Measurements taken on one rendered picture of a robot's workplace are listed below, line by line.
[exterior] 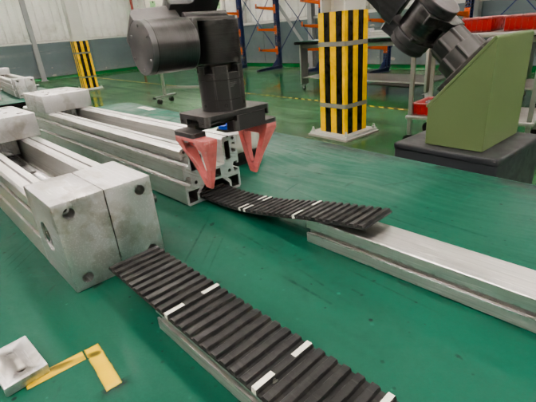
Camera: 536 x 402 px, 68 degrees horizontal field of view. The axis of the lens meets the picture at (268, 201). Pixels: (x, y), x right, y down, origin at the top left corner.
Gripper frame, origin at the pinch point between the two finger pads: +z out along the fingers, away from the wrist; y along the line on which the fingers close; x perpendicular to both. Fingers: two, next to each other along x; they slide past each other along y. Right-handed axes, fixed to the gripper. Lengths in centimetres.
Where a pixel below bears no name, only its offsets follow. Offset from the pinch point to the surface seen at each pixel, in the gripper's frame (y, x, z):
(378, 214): -0.9, 22.7, -0.1
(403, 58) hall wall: -773, -413, 61
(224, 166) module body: -2.2, -4.8, 0.5
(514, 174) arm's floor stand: -47, 22, 10
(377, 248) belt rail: 1.6, 24.3, 2.1
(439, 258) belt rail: 0.4, 29.8, 1.5
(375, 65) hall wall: -776, -482, 75
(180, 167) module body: 5.0, -5.0, -1.4
